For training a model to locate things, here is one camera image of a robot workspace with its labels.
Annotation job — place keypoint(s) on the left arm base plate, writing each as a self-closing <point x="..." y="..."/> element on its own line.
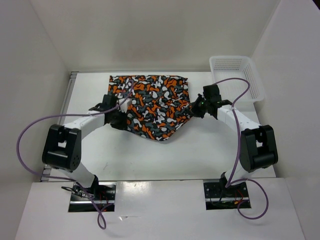
<point x="104" y="199"/>

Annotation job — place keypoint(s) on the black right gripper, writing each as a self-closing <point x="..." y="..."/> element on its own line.
<point x="193" y="110"/>

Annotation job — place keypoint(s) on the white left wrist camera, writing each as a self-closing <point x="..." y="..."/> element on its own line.
<point x="124" y="104"/>

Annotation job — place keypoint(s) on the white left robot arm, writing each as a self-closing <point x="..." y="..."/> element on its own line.
<point x="63" y="146"/>

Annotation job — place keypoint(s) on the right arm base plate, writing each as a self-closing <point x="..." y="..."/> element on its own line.
<point x="219" y="198"/>

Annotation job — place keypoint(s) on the orange camouflage shorts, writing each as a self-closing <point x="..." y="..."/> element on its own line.
<point x="160" y="104"/>

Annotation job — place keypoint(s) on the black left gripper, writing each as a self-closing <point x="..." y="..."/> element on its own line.
<point x="123" y="124"/>

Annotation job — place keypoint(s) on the white perforated plastic basket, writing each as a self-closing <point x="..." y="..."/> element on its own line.
<point x="242" y="75"/>

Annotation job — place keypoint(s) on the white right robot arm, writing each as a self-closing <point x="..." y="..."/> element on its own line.
<point x="256" y="143"/>

